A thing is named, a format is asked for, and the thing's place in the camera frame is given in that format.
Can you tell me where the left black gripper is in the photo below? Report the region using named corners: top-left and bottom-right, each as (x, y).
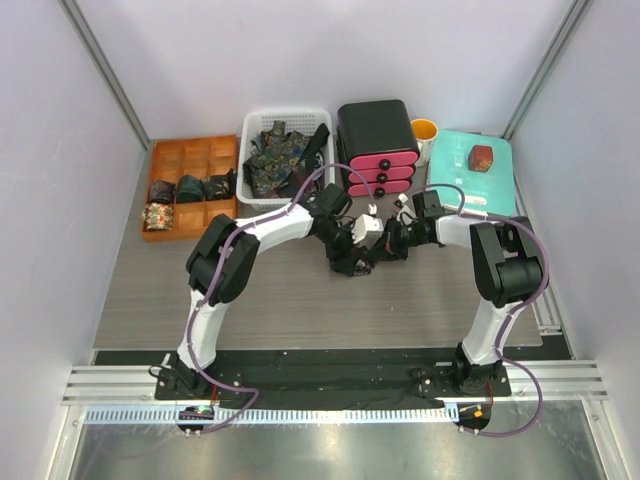
top-left (315, 219), bottom-right (366, 277)

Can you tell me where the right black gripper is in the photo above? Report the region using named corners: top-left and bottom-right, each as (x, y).
top-left (366, 216), bottom-right (428, 263)

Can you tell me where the navy floral silk tie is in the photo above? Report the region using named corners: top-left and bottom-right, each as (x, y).
top-left (347, 252), bottom-right (377, 277)

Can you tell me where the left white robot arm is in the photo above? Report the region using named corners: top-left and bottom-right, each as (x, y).
top-left (173, 184), bottom-right (383, 399)

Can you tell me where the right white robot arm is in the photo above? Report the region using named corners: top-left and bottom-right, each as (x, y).
top-left (370, 190), bottom-right (549, 396)

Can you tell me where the black pink drawer organizer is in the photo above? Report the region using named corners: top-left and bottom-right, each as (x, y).
top-left (336, 99), bottom-right (419, 198)

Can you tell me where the dark red patterned tie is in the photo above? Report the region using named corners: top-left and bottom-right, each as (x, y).
top-left (280, 166), bottom-right (321, 198)

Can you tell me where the teal book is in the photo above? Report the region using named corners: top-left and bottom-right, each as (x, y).
top-left (427, 130), bottom-right (516, 216)

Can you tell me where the green paisley tie in basket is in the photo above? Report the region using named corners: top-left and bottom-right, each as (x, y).
top-left (243, 121), bottom-right (310, 198)

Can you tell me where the white mug yellow inside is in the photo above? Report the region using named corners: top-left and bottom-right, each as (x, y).
top-left (411, 119), bottom-right (439, 168)

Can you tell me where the black tie in basket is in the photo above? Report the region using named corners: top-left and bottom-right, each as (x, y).
top-left (300, 123), bottom-right (330, 170)

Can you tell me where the red brown small box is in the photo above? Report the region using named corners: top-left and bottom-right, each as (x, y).
top-left (467, 144), bottom-right (494, 173)

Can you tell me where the white plastic mesh basket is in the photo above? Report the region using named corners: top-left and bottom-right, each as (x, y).
top-left (236, 108), bottom-right (334, 212)

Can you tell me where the rolled black dotted tie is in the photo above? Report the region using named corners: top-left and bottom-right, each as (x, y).
top-left (201, 169), bottom-right (237, 201)

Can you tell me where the rolled dark green tie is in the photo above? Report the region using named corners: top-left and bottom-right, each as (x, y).
top-left (176, 174), bottom-right (204, 204)

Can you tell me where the orange wooden divided tray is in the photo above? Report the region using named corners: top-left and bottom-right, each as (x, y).
top-left (141, 135), bottom-right (238, 242)

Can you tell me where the rolled brown patterned tie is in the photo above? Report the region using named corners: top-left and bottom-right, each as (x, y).
top-left (148, 180), bottom-right (176, 205)

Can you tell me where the rolled cream floral tie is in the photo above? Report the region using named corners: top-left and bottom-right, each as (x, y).
top-left (142, 202), bottom-right (174, 231)

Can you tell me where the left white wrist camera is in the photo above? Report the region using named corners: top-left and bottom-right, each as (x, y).
top-left (351, 214), bottom-right (384, 248)

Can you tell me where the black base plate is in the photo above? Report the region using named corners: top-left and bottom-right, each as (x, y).
top-left (149, 348), bottom-right (511, 411)

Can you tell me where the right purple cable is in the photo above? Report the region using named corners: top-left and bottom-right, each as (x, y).
top-left (424, 183), bottom-right (551, 436)

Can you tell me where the purple cable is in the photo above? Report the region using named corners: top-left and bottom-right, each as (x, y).
top-left (147, 164), bottom-right (379, 436)
top-left (424, 183), bottom-right (551, 436)

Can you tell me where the white slotted cable duct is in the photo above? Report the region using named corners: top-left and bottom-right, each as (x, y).
top-left (84, 404), bottom-right (459, 426)

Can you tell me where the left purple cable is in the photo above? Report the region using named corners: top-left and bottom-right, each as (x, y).
top-left (147, 164), bottom-right (379, 436)

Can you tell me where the aluminium frame rail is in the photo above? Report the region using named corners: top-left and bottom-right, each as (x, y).
top-left (63, 360), bottom-right (609, 404)

